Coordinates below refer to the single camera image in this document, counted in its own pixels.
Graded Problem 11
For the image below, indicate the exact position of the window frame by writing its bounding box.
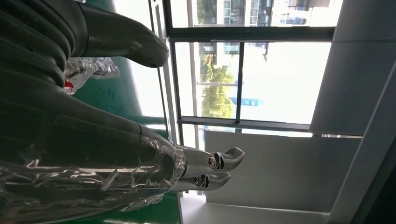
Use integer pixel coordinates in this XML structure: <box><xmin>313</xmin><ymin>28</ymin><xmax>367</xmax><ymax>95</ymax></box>
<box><xmin>148</xmin><ymin>0</ymin><xmax>336</xmax><ymax>149</ymax></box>

